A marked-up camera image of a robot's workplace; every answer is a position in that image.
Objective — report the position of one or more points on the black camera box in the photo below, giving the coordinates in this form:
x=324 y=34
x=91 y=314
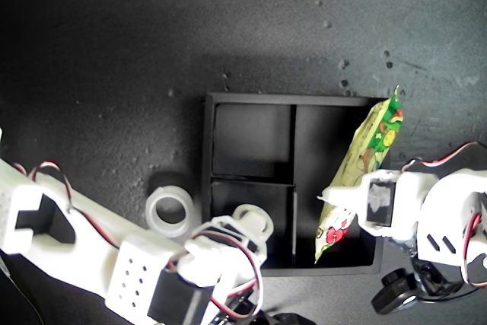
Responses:
x=395 y=298
x=289 y=320

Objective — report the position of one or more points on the black compartment tray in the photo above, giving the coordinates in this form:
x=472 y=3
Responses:
x=251 y=134

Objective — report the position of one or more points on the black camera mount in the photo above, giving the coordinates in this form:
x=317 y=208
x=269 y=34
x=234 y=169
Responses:
x=237 y=302
x=433 y=275

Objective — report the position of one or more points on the green printed snack bar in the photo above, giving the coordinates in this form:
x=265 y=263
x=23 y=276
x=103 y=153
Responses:
x=376 y=138

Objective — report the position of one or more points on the large white tape roll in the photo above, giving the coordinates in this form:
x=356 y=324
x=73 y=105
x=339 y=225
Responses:
x=169 y=231

